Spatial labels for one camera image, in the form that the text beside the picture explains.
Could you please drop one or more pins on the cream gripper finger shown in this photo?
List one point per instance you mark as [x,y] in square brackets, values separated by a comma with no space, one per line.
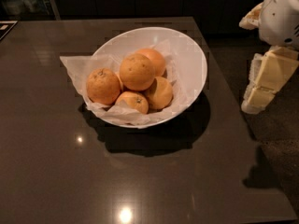
[251,20]
[267,76]

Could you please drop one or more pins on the white bowl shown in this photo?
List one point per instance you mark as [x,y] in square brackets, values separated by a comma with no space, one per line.
[155,34]

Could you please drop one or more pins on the back orange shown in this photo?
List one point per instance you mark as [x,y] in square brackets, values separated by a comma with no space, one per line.
[156,58]

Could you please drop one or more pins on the right front orange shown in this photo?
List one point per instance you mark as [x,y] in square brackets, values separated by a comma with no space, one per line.
[159,94]

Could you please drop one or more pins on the top centre orange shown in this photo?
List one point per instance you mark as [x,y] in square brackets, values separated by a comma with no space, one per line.
[137,72]

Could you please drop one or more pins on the small front orange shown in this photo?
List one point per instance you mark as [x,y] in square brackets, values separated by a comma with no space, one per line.
[134,100]

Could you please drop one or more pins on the left orange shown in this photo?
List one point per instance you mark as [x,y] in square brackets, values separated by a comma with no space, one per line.
[103,86]

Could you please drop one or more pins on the white paper liner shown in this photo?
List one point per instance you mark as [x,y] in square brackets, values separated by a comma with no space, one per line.
[78,69]

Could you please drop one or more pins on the dark cabinet with glass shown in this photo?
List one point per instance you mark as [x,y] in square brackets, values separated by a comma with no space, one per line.
[28,10]

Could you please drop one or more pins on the black device at table edge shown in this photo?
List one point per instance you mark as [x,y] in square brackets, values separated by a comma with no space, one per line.
[6,27]

